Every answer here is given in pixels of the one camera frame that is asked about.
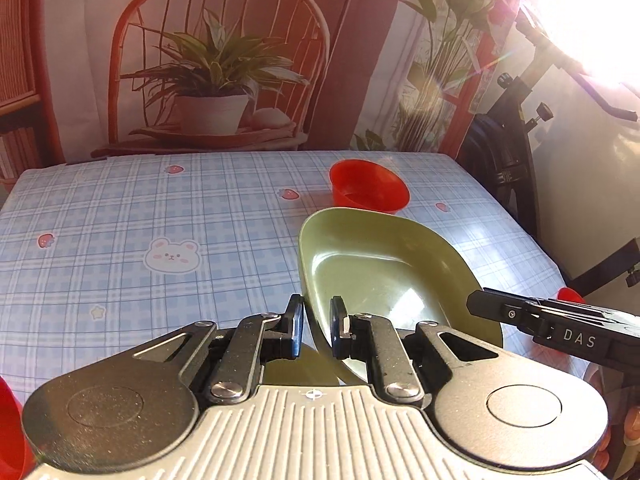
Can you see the small red cup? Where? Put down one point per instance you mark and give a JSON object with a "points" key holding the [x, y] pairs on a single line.
{"points": [[571, 294]]}

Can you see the printed wall backdrop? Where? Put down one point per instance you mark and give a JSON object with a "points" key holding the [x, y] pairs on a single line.
{"points": [[225, 55]]}

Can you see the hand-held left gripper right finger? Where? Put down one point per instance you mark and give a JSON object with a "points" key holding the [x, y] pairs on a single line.
{"points": [[335, 329]]}

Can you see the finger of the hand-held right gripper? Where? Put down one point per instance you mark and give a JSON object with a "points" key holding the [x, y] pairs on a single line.
{"points": [[500, 305]]}

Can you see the red bowl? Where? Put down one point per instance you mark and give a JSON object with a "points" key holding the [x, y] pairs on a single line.
{"points": [[370, 185], [11, 430]]}

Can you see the green plate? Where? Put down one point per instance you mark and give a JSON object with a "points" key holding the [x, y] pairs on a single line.
{"points": [[380, 265]]}

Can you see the black exercise bike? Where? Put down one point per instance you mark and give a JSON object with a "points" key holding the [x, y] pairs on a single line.
{"points": [[515, 130]]}

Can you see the blue plaid tablecloth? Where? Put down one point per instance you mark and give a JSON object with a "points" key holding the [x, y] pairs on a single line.
{"points": [[150, 220]]}

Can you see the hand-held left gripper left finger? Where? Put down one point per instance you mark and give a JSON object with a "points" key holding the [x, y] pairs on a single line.
{"points": [[298, 327]]}

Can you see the person's right hand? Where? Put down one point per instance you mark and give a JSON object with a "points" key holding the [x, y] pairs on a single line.
{"points": [[620, 435]]}

